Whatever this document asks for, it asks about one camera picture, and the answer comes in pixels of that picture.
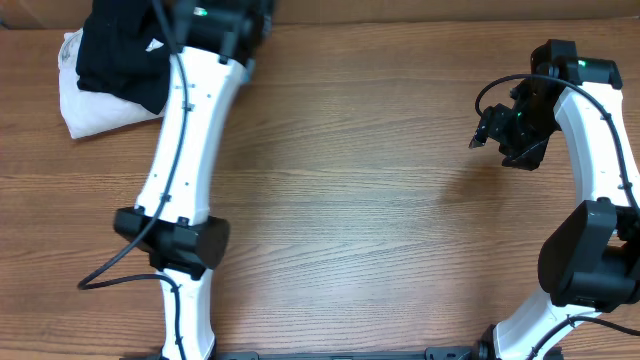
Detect folded beige garment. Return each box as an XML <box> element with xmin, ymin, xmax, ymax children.
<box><xmin>58</xmin><ymin>28</ymin><xmax>165</xmax><ymax>139</ymax></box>

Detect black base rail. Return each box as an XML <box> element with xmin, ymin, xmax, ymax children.
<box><xmin>209</xmin><ymin>346</ymin><xmax>472</xmax><ymax>360</ymax></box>

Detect folded black garment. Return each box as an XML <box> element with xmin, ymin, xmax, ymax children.
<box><xmin>76</xmin><ymin>0</ymin><xmax>170</xmax><ymax>115</ymax></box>

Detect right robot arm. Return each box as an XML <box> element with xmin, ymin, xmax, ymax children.
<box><xmin>469</xmin><ymin>39</ymin><xmax>639</xmax><ymax>360</ymax></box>

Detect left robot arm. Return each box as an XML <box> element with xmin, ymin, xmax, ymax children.
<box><xmin>114</xmin><ymin>1</ymin><xmax>275</xmax><ymax>359</ymax></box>

